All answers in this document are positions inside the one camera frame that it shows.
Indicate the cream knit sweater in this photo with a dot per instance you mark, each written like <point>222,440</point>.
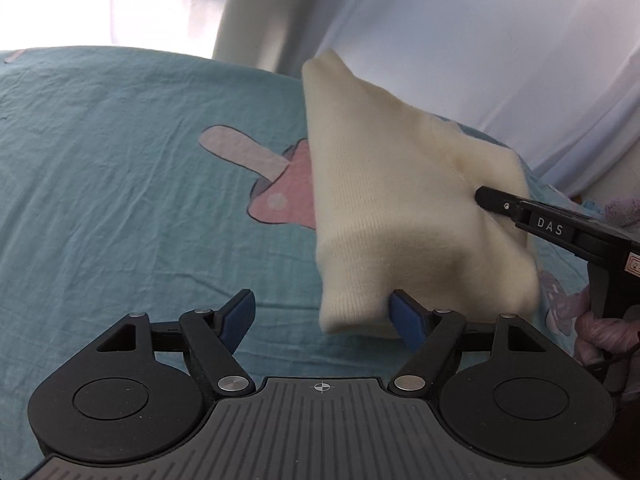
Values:
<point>400,185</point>

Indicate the purple plush toy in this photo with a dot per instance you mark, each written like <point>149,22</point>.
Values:
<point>622,211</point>

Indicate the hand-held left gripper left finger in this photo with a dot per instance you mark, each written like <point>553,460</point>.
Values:
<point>237,317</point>

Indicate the person's right hand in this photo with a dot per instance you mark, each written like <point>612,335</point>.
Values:
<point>607,340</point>

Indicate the teal mushroom print bedsheet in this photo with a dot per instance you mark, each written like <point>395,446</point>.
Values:
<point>100,185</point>

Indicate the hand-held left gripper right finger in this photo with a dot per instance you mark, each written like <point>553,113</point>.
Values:
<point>407,322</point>

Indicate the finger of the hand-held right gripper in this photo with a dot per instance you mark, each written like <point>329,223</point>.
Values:
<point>500,201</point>

